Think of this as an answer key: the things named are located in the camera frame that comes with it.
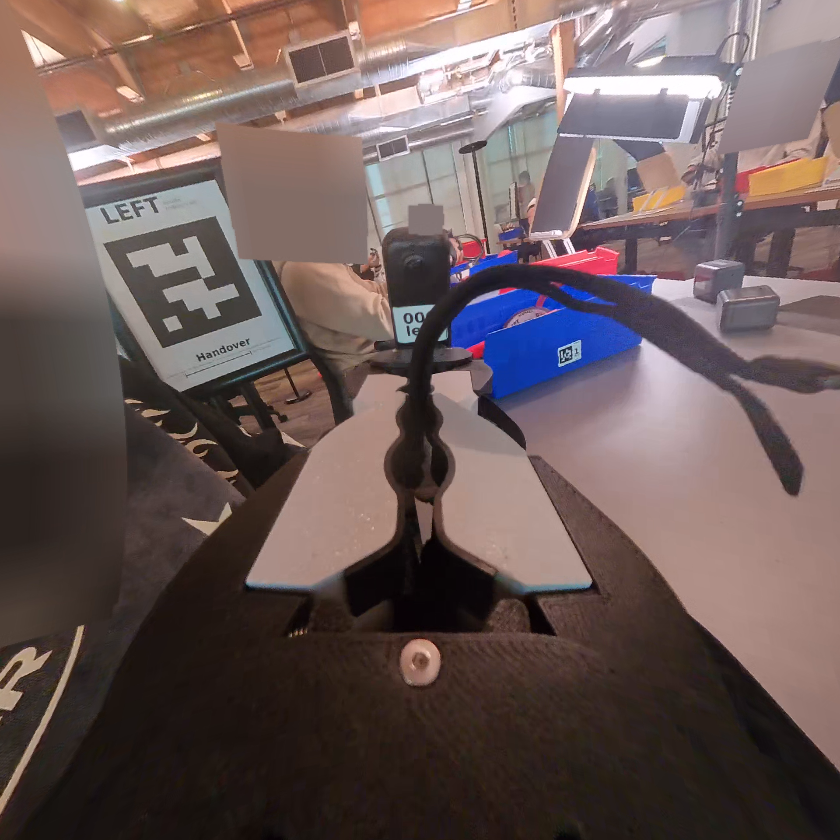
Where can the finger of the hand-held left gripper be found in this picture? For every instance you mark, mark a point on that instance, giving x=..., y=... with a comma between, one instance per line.
x=480, y=380
x=371, y=390

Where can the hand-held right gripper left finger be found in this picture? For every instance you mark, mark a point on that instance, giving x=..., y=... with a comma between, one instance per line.
x=328, y=512

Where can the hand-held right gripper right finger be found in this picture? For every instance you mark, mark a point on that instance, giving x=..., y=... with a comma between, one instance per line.
x=512, y=512

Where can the blue bin with tag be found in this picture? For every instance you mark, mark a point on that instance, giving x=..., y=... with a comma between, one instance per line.
x=525, y=354

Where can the plain blue bin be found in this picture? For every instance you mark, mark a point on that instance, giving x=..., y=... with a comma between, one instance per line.
x=479, y=264

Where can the tape roll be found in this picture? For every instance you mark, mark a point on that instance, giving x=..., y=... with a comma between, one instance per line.
x=525, y=319

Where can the black floor lamp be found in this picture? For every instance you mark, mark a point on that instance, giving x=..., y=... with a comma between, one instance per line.
x=482, y=197

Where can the black easel stand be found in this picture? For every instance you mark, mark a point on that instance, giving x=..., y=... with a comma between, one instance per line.
x=259, y=400

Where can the red storage bin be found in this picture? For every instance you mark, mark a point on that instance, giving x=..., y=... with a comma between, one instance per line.
x=577, y=258

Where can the tilted white-framed monitor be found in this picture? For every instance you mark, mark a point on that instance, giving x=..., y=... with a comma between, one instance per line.
x=564, y=187

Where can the framed marker sign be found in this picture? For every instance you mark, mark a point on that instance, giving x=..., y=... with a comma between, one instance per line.
x=190, y=289

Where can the ceiling air vent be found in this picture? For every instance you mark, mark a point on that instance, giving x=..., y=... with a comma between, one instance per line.
x=321, y=59

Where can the small yellow bin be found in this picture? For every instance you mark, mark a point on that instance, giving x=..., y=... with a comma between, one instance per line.
x=663, y=199

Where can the studio light panel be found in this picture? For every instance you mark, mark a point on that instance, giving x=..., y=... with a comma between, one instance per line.
x=630, y=115

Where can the light stand pole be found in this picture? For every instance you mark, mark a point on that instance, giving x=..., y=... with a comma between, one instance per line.
x=728, y=210

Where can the small red bin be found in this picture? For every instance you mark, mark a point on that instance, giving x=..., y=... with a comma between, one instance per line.
x=745, y=178

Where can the wooden work table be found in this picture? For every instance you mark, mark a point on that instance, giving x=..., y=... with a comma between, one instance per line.
x=774, y=202

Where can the large yellow bin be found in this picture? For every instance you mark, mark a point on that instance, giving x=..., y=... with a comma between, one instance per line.
x=787, y=177

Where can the silver ventilation duct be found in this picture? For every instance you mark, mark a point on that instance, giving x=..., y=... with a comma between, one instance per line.
x=262, y=98

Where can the small grey action camera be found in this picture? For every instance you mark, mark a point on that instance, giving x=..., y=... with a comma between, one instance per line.
x=748, y=310
x=718, y=279

